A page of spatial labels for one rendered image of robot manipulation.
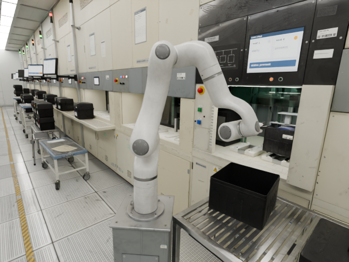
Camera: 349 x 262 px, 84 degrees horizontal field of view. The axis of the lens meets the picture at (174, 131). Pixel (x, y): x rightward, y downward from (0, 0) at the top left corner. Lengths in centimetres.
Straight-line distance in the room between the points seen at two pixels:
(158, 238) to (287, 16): 128
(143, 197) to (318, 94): 96
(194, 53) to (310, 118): 66
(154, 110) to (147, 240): 59
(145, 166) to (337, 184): 94
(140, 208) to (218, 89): 66
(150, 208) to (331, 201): 90
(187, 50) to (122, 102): 194
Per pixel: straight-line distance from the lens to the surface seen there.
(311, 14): 128
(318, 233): 98
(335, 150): 122
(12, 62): 1428
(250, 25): 140
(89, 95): 413
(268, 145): 153
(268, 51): 131
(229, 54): 144
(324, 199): 131
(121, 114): 273
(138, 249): 107
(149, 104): 85
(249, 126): 85
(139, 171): 93
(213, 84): 85
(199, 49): 85
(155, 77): 83
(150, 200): 100
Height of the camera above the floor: 138
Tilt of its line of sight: 13 degrees down
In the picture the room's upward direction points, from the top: 1 degrees clockwise
